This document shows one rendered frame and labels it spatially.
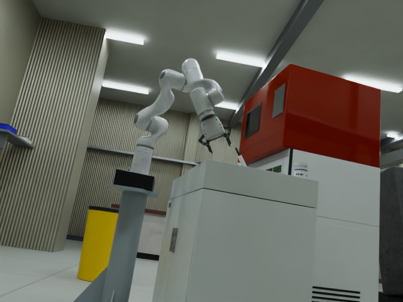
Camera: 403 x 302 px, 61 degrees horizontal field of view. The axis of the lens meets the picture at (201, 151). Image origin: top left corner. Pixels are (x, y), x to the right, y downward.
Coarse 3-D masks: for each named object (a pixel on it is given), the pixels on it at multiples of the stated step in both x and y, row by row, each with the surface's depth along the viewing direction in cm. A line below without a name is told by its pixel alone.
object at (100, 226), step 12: (96, 216) 353; (108, 216) 352; (96, 228) 350; (108, 228) 351; (84, 240) 355; (96, 240) 347; (108, 240) 349; (84, 252) 350; (96, 252) 345; (108, 252) 348; (84, 264) 345; (96, 264) 343; (84, 276) 342; (96, 276) 341
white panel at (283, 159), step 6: (288, 150) 220; (270, 156) 245; (276, 156) 235; (282, 156) 227; (288, 156) 219; (258, 162) 264; (264, 162) 253; (270, 162) 243; (276, 162) 234; (282, 162) 225; (288, 162) 217; (258, 168) 261; (264, 168) 251; (270, 168) 240; (282, 168) 223; (288, 168) 216; (288, 174) 216
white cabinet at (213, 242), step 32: (192, 192) 183; (224, 192) 166; (192, 224) 168; (224, 224) 163; (256, 224) 167; (288, 224) 171; (160, 256) 238; (192, 256) 157; (224, 256) 160; (256, 256) 164; (288, 256) 168; (160, 288) 215; (192, 288) 153; (224, 288) 157; (256, 288) 161; (288, 288) 165
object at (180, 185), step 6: (186, 174) 209; (174, 180) 247; (180, 180) 224; (186, 180) 205; (174, 186) 242; (180, 186) 220; (186, 186) 202; (174, 192) 237; (180, 192) 216; (186, 192) 198
